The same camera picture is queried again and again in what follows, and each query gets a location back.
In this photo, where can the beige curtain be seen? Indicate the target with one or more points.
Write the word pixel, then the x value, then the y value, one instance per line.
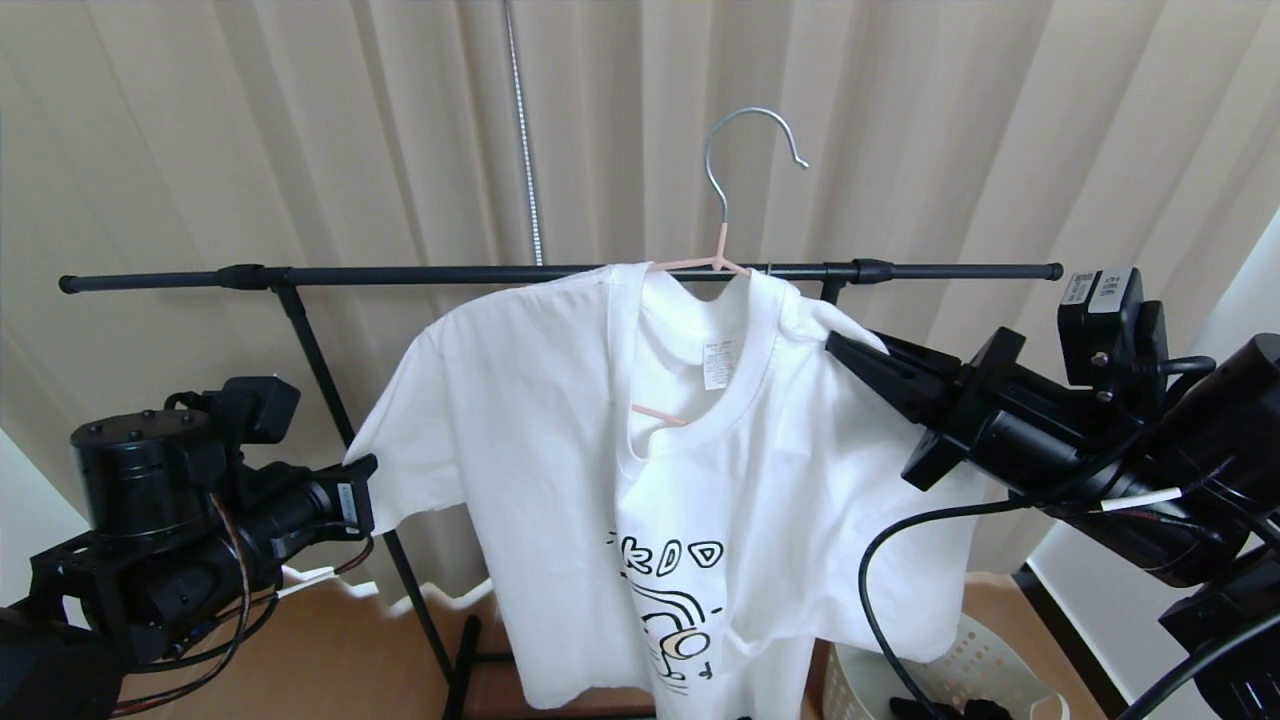
pixel 300 120

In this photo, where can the white garment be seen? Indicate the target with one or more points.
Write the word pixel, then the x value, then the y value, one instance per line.
pixel 550 450

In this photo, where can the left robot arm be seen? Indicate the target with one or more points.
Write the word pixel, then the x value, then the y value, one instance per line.
pixel 140 470

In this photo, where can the black clothes rack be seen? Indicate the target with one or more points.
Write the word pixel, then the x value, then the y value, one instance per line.
pixel 400 274

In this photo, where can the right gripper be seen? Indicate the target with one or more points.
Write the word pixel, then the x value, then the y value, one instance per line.
pixel 1050 440

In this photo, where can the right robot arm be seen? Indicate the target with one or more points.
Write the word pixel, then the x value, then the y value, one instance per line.
pixel 1230 430

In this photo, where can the white laundry basket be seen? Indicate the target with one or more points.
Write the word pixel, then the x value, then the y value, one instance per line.
pixel 990 660

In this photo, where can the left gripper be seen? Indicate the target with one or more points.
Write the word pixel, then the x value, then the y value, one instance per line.
pixel 300 510

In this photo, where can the black garment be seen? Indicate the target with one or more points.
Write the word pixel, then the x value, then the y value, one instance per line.
pixel 930 710

